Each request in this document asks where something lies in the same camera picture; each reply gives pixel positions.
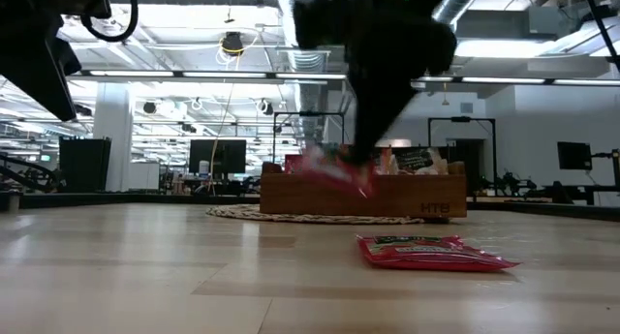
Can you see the round woven placemat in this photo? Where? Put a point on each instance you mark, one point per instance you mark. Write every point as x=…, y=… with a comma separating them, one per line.
x=232, y=212

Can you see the black cabinet panel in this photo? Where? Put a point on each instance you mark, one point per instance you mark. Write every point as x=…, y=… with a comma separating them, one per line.
x=84, y=164

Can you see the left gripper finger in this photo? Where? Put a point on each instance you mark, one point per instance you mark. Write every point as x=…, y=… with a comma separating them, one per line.
x=48, y=92

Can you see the black wall monitor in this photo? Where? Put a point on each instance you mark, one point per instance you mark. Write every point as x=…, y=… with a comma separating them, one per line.
x=574, y=156

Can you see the white square pillar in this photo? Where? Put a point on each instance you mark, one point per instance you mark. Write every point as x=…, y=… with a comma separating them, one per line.
x=114, y=140

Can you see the beige tea packet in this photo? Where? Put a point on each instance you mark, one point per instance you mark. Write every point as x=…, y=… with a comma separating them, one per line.
x=419, y=160

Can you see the black background workbench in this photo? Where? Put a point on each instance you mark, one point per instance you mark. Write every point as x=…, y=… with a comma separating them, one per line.
x=581, y=191

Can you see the linear ceiling light strip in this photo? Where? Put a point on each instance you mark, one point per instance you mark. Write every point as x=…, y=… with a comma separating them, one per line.
x=218, y=75

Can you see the background black robot arm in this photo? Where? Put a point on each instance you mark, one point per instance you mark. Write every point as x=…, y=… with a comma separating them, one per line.
x=19, y=174

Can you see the black computer monitor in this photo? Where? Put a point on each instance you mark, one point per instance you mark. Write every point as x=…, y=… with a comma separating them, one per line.
x=218, y=156

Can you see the silver round ventilation duct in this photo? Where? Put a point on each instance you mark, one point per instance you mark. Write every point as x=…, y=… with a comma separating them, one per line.
x=455, y=2
x=305, y=63

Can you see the red tea packet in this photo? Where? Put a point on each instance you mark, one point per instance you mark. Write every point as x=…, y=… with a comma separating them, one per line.
x=334, y=172
x=292, y=163
x=431, y=254

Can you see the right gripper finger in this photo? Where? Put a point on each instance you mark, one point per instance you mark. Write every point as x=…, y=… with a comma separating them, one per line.
x=378, y=116

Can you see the black background rig frame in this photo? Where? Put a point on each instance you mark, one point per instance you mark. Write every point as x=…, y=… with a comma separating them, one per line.
x=460, y=119
x=308, y=113

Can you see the wooden tea organizer box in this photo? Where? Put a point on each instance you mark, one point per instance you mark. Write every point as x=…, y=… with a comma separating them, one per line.
x=412, y=196

